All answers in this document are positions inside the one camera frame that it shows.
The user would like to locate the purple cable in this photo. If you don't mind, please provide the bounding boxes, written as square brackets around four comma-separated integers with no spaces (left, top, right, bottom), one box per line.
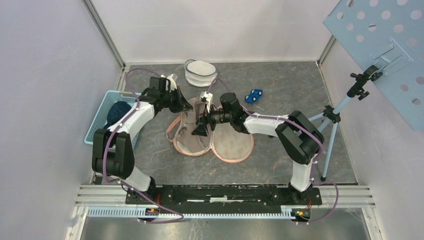
[101,67,185,225]
[206,77,340,225]

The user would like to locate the beige taupe bra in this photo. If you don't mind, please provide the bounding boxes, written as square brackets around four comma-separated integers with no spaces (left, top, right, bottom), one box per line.
[176,98,216,154]

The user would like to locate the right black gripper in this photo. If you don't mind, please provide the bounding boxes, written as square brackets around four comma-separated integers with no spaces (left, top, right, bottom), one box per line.
[191,103,233,137]

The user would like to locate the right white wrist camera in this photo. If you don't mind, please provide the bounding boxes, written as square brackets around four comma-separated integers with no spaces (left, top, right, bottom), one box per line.
[199,91,213,113]

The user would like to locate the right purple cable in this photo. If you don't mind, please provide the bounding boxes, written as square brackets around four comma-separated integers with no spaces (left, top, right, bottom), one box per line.
[206,77,340,225]

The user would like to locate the light blue tripod stand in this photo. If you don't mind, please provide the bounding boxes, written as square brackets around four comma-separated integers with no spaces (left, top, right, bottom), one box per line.
[308,64,384,182]

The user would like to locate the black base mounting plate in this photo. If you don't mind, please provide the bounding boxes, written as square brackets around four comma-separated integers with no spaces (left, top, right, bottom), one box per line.
[146,184,323,206]

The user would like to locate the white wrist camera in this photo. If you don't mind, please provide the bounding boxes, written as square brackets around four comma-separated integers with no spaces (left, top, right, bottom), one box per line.
[159,73,178,93]
[199,91,213,113]

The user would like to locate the white mesh laundry bag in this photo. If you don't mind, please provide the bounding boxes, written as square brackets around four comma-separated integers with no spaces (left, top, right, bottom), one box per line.
[184,59,218,87]

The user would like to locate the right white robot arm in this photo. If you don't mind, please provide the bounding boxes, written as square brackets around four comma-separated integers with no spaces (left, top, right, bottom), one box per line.
[191,92,324,204]

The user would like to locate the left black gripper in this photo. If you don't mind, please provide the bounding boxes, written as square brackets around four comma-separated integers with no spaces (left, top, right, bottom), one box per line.
[160,86,193,114]

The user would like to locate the blue perforated panel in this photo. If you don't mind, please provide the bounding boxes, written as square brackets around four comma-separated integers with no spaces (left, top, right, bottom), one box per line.
[323,0,424,132]

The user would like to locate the dark blue lace bra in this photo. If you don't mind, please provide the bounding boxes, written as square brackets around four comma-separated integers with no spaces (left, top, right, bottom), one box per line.
[103,101,132,129]

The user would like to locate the floral peach laundry bag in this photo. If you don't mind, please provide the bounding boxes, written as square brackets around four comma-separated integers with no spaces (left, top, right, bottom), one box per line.
[165,97,255,164]

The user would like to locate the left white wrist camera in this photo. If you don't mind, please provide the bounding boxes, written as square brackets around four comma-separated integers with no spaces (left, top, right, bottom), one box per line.
[159,73,178,93]

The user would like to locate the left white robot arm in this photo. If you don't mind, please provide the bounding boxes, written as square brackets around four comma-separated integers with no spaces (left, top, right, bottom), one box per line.
[91,75,193,204]

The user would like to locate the light blue plastic basket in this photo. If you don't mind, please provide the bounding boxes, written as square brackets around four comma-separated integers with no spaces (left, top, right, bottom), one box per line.
[84,90,136,145]

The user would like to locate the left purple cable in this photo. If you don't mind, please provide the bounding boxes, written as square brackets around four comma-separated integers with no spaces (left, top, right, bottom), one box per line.
[101,67,185,225]

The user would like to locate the light blue slotted cable duct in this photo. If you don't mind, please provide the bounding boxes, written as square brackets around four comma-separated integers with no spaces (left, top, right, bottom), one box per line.
[87,206,295,220]

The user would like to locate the blue toy car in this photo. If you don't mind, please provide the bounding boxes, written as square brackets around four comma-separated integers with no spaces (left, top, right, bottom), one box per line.
[244,88,263,104]

